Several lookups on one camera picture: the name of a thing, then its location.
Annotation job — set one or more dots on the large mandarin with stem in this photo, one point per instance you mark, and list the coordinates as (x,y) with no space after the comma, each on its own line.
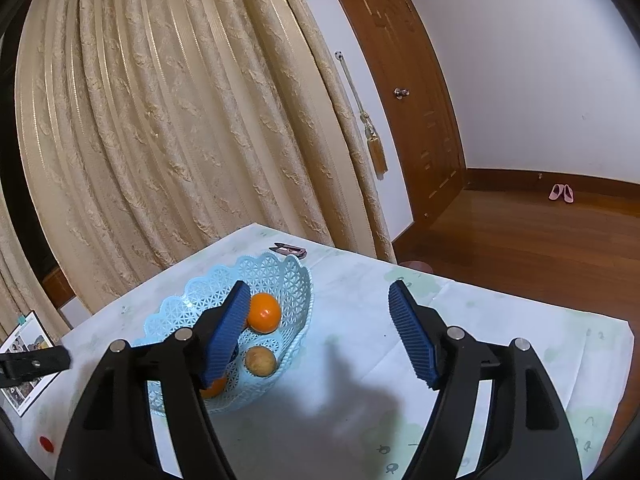
(215,388)

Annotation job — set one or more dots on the curtain tieback tassel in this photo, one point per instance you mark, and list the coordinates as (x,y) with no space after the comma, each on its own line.
(374,142)

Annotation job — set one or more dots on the pink slippers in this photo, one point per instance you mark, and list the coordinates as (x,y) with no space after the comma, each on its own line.
(561,192)

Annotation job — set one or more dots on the beige curtain left panel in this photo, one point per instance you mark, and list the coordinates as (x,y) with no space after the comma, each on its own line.
(20,291)

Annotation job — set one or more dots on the brown wooden door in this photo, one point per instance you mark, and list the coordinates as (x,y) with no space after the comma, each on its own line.
(416,101)

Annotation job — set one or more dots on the red cherry tomato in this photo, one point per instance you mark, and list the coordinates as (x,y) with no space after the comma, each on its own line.
(46,444)

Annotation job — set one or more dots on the photo collage card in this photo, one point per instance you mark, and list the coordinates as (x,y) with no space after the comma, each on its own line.
(27,337)

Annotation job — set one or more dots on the white cloud pattern tablecloth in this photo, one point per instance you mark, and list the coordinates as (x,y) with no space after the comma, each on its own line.
(350,405)

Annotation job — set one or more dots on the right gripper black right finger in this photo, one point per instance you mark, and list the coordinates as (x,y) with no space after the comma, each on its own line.
(527,436)

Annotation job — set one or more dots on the small black clip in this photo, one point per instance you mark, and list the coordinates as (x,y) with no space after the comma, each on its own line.
(288,250)

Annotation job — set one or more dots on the small tan longan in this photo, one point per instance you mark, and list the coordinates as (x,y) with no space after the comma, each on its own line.
(260,361)

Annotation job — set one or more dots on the smooth orange mandarin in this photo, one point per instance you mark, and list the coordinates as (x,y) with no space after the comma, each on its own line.
(265,313)

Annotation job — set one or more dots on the beige curtain right panel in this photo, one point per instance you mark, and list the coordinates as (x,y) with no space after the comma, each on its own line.
(148,129)

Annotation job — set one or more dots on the light blue lattice basket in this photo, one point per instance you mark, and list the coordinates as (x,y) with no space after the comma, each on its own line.
(285,280)

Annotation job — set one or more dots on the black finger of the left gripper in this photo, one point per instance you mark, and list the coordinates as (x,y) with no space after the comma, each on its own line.
(19,367)

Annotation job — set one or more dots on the beige curtain panel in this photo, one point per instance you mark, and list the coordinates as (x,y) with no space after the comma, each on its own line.
(148,129)
(20,291)

